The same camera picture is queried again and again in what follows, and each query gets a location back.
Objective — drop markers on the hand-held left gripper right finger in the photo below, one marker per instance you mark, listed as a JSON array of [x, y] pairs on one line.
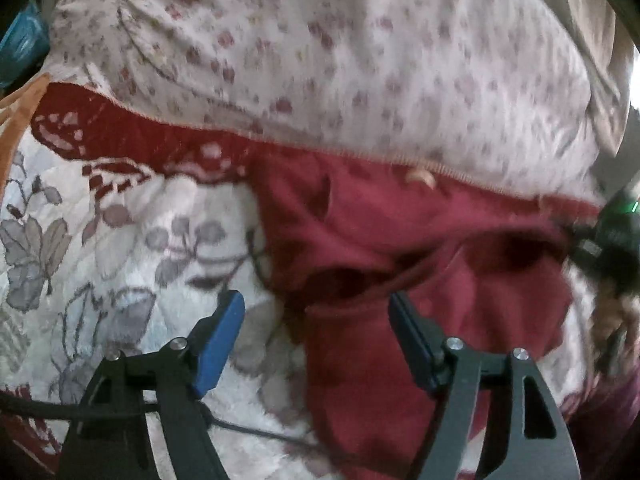
[[417, 345]]

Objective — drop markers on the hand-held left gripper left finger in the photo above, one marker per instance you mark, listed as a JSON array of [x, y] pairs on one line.
[[216, 345]]

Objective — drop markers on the dark red garment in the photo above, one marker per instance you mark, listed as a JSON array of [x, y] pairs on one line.
[[400, 220]]

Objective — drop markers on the red and white floral blanket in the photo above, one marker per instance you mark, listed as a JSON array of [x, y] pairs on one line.
[[125, 260]]

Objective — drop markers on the beige cloth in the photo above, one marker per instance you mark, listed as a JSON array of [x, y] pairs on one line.
[[600, 35]]

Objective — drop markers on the pink floral pillow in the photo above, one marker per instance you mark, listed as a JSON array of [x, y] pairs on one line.
[[350, 60]]

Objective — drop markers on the orange cloth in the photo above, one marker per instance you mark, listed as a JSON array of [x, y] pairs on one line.
[[20, 120]]

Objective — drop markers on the blue plastic bag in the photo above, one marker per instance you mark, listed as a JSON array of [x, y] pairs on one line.
[[22, 45]]

